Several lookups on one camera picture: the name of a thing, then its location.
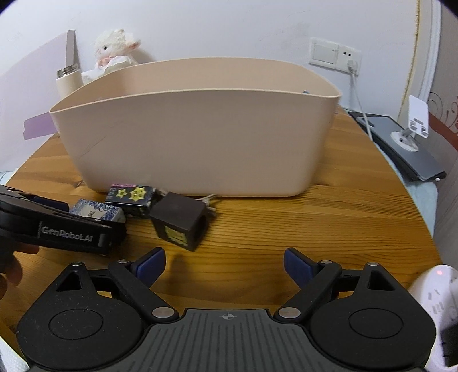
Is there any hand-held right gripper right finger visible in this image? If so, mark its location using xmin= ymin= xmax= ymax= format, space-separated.
xmin=273 ymin=248 xmax=402 ymax=321

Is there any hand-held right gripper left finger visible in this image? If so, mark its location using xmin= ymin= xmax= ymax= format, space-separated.
xmin=54 ymin=248 xmax=180 ymax=322

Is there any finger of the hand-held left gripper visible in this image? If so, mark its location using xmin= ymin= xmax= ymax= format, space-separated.
xmin=0 ymin=200 xmax=127 ymax=256
xmin=0 ymin=185 xmax=70 ymax=214

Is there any blue white patterned box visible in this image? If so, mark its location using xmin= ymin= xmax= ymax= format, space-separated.
xmin=69 ymin=197 xmax=126 ymax=224

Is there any beige plastic storage bin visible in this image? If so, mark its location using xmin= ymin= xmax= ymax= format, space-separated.
xmin=48 ymin=56 xmax=341 ymax=198

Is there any person's left hand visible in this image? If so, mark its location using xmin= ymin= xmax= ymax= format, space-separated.
xmin=0 ymin=246 xmax=40 ymax=300

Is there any dark brown cube box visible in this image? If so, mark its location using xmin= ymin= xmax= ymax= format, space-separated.
xmin=149 ymin=192 xmax=210 ymax=252

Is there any black box with yellow stars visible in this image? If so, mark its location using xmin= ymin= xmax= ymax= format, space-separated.
xmin=104 ymin=184 xmax=164 ymax=219

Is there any pale purple folder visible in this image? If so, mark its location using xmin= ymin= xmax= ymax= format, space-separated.
xmin=0 ymin=30 xmax=77 ymax=142

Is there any cream bottle with metal cap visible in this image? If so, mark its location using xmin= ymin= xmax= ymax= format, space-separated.
xmin=55 ymin=64 xmax=85 ymax=98

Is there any white power strip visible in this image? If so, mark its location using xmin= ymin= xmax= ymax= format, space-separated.
xmin=408 ymin=264 xmax=458 ymax=372

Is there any grey laptop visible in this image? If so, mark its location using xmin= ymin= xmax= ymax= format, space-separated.
xmin=348 ymin=111 xmax=447 ymax=182

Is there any white plush lamb toy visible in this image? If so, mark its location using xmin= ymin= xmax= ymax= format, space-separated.
xmin=81 ymin=29 xmax=141 ymax=85

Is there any white phone stand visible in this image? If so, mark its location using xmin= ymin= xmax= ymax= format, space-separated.
xmin=390 ymin=94 xmax=430 ymax=153

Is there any thin white wire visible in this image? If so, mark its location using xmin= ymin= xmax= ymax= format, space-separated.
xmin=195 ymin=193 xmax=220 ymax=217

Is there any white plug with cable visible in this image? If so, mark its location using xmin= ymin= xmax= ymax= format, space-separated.
xmin=346 ymin=59 xmax=375 ymax=138

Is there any white wall switch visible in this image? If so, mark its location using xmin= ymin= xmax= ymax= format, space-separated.
xmin=309 ymin=37 xmax=339 ymax=70

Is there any white wall socket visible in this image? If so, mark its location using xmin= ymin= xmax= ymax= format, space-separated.
xmin=335 ymin=44 xmax=362 ymax=74

